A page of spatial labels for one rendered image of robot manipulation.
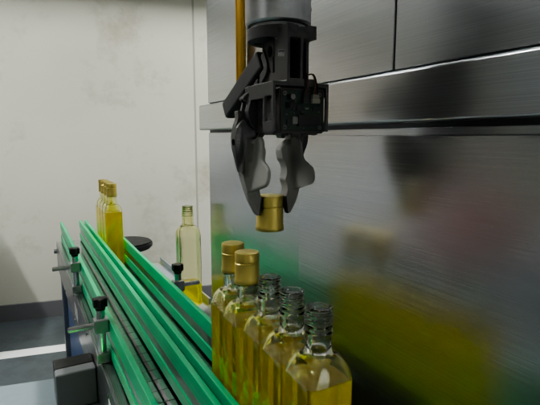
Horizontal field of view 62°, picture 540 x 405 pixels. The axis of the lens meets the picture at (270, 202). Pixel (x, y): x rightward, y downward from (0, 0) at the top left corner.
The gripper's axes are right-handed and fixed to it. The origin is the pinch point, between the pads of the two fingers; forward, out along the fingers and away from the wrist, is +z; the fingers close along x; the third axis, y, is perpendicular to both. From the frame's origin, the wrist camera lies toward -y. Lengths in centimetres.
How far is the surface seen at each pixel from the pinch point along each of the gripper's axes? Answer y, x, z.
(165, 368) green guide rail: -27.1, -6.6, 32.9
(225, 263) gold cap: -11.1, -1.5, 10.3
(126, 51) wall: -300, 44, -71
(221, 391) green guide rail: -6.3, -4.4, 27.3
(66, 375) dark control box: -48, -22, 40
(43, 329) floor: -288, -22, 123
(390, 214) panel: 8.7, 11.9, 1.2
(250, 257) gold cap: -4.3, -0.7, 8.0
